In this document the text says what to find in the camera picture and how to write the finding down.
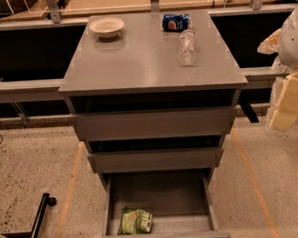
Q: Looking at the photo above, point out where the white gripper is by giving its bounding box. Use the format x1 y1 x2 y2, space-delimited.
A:
257 29 298 131

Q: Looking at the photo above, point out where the green jalapeno chip bag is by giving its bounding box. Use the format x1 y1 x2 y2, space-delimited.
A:
118 207 153 235

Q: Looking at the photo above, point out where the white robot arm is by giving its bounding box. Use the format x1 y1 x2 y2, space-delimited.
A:
257 4 298 132

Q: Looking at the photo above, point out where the grey drawer cabinet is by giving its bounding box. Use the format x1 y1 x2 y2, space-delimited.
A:
54 7 253 194

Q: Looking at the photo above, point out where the grey open bottom drawer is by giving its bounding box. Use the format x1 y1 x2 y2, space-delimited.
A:
98 170 229 238

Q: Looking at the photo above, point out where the grey middle drawer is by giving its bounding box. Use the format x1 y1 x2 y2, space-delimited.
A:
88 147 224 174

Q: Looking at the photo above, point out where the grey top drawer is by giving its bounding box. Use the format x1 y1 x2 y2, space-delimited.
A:
71 107 237 141

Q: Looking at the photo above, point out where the clear plastic water bottle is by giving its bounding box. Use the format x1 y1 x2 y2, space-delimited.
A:
178 29 197 66

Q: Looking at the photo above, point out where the blue pepsi can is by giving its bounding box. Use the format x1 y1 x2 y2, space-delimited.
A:
162 14 190 32

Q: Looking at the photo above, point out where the white ceramic bowl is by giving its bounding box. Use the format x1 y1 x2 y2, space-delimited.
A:
88 17 124 39

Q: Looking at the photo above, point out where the black cart leg with wheel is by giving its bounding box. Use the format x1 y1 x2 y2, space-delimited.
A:
3 192 57 238

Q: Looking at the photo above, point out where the grey metal rail shelf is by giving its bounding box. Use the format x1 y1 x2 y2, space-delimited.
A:
0 79 64 103

